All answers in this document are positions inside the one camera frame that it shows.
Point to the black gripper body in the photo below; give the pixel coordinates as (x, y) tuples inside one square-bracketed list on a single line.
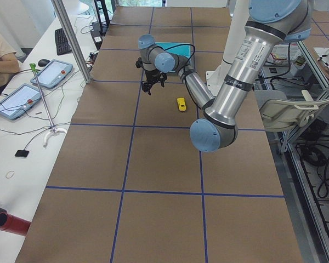
[(152, 75)]

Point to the yellow beetle toy car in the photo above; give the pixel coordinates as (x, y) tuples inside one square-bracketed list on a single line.
[(181, 104)]

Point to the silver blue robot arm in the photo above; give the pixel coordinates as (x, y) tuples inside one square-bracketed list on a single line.
[(261, 26)]

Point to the light blue plastic bin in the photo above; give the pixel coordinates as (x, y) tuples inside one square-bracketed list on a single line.
[(178, 50)]

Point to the far teach pendant tablet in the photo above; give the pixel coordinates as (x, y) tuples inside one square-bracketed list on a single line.
[(53, 73)]

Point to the teach pendant tablet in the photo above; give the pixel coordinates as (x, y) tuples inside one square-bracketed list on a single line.
[(19, 102), (53, 73)]

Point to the black keyboard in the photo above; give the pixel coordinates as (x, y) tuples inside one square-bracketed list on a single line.
[(61, 42)]

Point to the black computer mouse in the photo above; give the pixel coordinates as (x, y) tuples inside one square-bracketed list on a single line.
[(43, 62)]

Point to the metal rod with green clip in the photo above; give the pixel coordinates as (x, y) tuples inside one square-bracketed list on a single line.
[(53, 131)]

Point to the grey office chair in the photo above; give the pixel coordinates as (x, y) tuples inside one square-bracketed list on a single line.
[(279, 114)]

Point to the near teach pendant tablet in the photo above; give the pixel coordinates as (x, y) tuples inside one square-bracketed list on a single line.
[(19, 102)]

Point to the small black square device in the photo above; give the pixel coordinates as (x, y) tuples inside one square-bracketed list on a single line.
[(21, 153)]

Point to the red black tube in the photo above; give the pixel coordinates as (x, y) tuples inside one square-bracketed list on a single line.
[(13, 224)]

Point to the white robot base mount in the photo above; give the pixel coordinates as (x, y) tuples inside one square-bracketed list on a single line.
[(235, 38)]

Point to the aluminium frame post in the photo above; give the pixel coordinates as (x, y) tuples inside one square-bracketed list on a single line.
[(71, 37)]

